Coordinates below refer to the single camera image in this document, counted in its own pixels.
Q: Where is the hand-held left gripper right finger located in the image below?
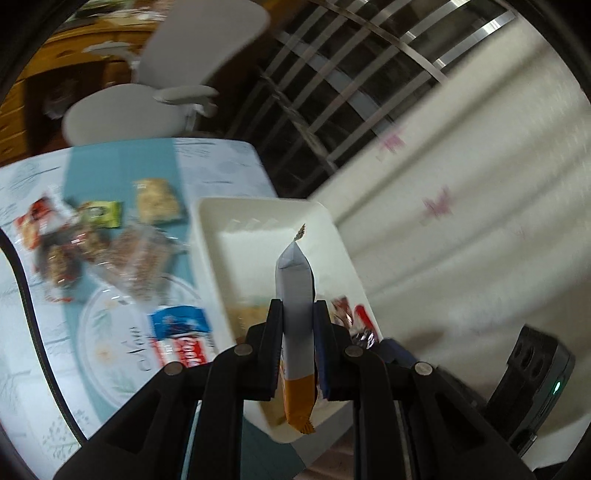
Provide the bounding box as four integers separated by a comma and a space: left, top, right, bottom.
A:
313, 299, 536, 480

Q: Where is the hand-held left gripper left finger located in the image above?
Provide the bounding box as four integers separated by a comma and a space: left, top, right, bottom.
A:
53, 299, 284, 480

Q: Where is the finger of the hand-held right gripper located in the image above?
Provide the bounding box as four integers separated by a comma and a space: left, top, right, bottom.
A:
374, 338, 416, 367

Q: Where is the large yellow cake packet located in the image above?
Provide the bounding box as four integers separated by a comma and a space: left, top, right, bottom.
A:
225, 300, 273, 344

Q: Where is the dark red snack packet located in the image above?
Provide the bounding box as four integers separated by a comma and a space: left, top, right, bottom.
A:
330, 296, 384, 352

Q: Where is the white orange-ended bar packet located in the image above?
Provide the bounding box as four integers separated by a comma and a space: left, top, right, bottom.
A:
274, 224, 319, 435

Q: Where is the white plastic storage box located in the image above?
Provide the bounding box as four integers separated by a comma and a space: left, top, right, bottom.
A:
188, 196, 384, 445

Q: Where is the clear pastry packet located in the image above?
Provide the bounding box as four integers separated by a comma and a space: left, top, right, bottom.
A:
95, 224, 178, 303

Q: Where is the small green snack packet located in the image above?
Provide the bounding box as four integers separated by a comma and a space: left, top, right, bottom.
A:
78, 200, 123, 229

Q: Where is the clear nut mix packet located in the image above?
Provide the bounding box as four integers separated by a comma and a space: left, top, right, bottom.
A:
33, 228, 114, 305

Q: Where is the red and white snack packet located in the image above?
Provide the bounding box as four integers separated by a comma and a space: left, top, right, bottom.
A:
151, 335, 219, 368

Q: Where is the cream floral curtain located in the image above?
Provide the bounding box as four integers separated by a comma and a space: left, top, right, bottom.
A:
259, 14, 591, 402

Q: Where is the round white printed placemat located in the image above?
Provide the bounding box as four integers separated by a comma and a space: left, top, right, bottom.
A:
76, 272, 218, 409

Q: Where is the yellow rice cracker packet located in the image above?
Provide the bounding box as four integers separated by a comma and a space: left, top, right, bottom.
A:
133, 179, 182, 224

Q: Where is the blue tree-print tablecloth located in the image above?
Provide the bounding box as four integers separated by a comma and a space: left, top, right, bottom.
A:
0, 137, 278, 480

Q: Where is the red picture snack packet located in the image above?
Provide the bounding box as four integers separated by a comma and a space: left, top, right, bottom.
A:
14, 196, 63, 252

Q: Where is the steel window grille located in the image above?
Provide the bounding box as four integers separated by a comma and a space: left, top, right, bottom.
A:
226, 0, 518, 199

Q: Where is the grey office chair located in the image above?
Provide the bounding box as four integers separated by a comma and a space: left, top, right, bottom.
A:
61, 0, 271, 146

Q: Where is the wooden desk with drawers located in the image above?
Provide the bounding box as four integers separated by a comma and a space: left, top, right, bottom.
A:
0, 0, 185, 164

